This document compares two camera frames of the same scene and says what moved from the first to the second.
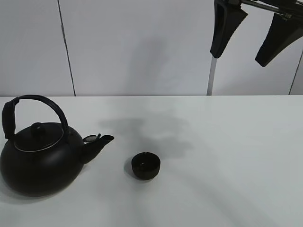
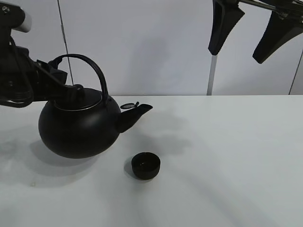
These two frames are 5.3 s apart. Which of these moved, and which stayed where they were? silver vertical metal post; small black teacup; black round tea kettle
Moved: black round tea kettle
Stayed: small black teacup; silver vertical metal post
